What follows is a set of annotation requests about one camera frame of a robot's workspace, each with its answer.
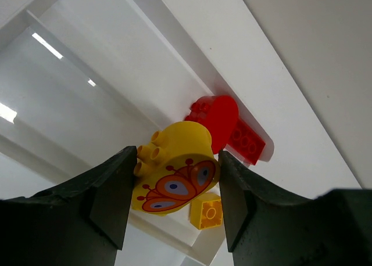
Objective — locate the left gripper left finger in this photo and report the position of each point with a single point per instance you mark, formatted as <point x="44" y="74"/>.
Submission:
<point x="81" y="221"/>

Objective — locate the small yellow square lego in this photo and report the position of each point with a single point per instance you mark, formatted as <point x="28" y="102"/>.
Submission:
<point x="206" y="211"/>

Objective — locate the red rectangular lego brick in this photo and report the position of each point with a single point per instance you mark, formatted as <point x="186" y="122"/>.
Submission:
<point x="246" y="142"/>

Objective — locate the red rounded picture lego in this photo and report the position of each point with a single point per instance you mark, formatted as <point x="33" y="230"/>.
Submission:
<point x="219" y="114"/>

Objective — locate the white divided sorting tray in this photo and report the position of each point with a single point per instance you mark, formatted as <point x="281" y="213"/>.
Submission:
<point x="82" y="79"/>

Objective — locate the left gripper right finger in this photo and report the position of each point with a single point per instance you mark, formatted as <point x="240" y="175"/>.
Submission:
<point x="268" y="225"/>

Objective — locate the yellow butterfly lego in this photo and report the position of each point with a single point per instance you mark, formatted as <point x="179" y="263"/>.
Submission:
<point x="175" y="167"/>

